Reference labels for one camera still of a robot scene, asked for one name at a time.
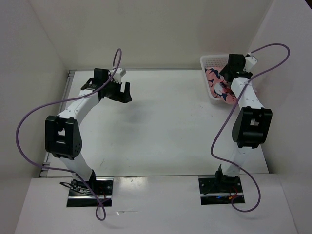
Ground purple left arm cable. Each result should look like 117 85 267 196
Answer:
16 48 122 221

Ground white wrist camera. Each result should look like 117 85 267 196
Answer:
243 53 258 72
113 68 126 83

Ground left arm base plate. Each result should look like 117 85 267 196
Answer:
60 177 114 208

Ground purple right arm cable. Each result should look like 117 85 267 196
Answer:
210 43 291 213

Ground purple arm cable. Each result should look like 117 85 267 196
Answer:
16 48 122 221
210 43 291 213

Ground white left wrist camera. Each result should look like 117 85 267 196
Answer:
113 68 126 83

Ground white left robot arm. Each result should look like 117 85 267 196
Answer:
45 68 132 195

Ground pink shark print shorts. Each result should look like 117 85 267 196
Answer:
205 67 236 105

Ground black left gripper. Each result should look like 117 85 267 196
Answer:
103 78 132 103

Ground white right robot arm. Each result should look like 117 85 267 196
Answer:
214 54 273 193

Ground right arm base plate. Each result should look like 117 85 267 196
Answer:
198 175 245 205

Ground white perforated plastic basket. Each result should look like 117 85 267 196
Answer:
199 53 259 106

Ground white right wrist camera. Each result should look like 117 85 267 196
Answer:
243 53 258 72

